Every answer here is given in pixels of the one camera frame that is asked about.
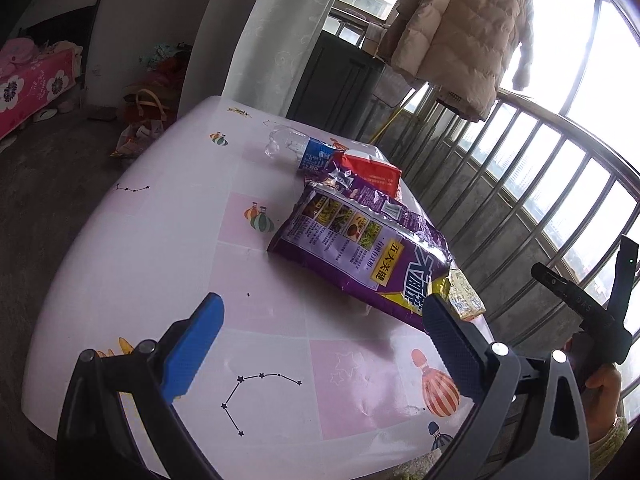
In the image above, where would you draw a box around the clear plastic bottle blue label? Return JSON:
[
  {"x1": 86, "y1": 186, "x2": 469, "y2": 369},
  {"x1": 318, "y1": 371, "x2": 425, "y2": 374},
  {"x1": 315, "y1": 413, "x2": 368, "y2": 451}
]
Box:
[{"x1": 264, "y1": 125, "x2": 346, "y2": 176}]

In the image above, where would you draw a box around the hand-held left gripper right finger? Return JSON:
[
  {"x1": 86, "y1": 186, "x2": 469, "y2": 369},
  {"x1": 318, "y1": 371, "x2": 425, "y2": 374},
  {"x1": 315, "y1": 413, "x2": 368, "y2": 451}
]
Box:
[{"x1": 422, "y1": 292, "x2": 593, "y2": 480}]

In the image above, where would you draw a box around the yellow broom stick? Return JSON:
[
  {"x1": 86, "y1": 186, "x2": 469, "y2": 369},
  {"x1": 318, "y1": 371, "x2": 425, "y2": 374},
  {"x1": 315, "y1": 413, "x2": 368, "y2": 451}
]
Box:
[{"x1": 369, "y1": 91, "x2": 416, "y2": 143}]

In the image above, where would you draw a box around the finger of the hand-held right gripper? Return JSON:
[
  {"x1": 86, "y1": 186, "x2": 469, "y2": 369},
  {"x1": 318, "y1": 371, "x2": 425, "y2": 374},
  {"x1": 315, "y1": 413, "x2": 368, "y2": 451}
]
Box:
[{"x1": 531, "y1": 262, "x2": 608, "y2": 320}]

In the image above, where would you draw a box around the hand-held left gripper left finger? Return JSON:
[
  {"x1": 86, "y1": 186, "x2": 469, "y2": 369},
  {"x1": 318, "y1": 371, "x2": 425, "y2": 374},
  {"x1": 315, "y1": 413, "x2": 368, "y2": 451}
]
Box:
[{"x1": 56, "y1": 292, "x2": 226, "y2": 480}]

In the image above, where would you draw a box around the purple snack bag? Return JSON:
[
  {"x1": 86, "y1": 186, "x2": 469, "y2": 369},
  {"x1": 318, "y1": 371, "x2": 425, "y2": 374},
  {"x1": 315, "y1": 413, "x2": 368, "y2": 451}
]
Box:
[{"x1": 267, "y1": 167, "x2": 453, "y2": 333}]

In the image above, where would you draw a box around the beige down jacket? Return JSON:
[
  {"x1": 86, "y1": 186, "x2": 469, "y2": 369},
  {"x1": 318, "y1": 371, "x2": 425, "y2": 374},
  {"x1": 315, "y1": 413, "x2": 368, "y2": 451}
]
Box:
[{"x1": 377, "y1": 0, "x2": 533, "y2": 122}]

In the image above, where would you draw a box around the person's right hand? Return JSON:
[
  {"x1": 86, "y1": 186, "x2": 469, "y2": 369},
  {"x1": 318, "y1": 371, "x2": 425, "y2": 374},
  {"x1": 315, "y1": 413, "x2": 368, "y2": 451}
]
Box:
[{"x1": 584, "y1": 362, "x2": 623, "y2": 443}]

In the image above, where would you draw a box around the white curtain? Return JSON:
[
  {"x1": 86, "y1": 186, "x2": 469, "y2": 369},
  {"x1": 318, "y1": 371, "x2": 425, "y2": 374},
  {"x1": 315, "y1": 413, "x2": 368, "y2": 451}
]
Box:
[{"x1": 223, "y1": 0, "x2": 358, "y2": 116}]

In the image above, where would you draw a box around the bag with tan handles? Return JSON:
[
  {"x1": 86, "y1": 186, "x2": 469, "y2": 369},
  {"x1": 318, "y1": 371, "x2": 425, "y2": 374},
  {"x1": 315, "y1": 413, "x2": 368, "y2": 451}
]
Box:
[{"x1": 122, "y1": 89, "x2": 168, "y2": 126}]

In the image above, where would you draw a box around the dark headboard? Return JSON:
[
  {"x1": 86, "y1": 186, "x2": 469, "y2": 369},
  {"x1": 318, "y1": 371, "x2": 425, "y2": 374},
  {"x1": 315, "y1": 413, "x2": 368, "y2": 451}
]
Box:
[{"x1": 20, "y1": 0, "x2": 103, "y2": 91}]

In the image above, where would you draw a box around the pile of clothes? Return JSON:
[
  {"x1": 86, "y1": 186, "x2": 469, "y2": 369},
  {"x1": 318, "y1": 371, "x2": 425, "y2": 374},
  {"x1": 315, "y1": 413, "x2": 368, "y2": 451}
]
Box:
[{"x1": 137, "y1": 42, "x2": 193, "y2": 91}]

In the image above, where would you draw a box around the metal railing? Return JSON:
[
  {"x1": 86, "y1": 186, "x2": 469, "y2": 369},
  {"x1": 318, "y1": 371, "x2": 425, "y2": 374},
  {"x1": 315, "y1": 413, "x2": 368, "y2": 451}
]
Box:
[{"x1": 372, "y1": 0, "x2": 640, "y2": 421}]

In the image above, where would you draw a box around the red carton box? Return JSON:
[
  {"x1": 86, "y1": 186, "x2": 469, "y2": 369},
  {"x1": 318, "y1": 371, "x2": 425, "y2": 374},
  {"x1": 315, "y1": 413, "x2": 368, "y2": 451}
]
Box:
[{"x1": 327, "y1": 150, "x2": 403, "y2": 196}]

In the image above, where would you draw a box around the pink floral bed sheet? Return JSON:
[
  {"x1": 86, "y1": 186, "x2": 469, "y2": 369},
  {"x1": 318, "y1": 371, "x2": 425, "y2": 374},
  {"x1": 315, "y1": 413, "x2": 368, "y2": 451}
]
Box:
[{"x1": 0, "y1": 50, "x2": 81, "y2": 141}]

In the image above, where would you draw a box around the dark cabinet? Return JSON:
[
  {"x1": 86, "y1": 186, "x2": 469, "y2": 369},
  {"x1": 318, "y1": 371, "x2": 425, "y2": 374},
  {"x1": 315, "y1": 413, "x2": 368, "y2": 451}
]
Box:
[{"x1": 286, "y1": 30, "x2": 388, "y2": 148}]

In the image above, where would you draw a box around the person's right forearm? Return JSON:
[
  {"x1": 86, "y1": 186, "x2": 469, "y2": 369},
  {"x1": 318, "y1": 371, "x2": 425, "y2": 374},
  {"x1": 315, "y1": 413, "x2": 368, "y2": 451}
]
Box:
[{"x1": 589, "y1": 416, "x2": 629, "y2": 467}]

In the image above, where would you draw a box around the gold tissue pack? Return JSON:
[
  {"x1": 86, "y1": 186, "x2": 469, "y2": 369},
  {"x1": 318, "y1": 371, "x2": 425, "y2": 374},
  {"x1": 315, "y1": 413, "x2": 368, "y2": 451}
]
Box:
[{"x1": 446, "y1": 269, "x2": 487, "y2": 321}]

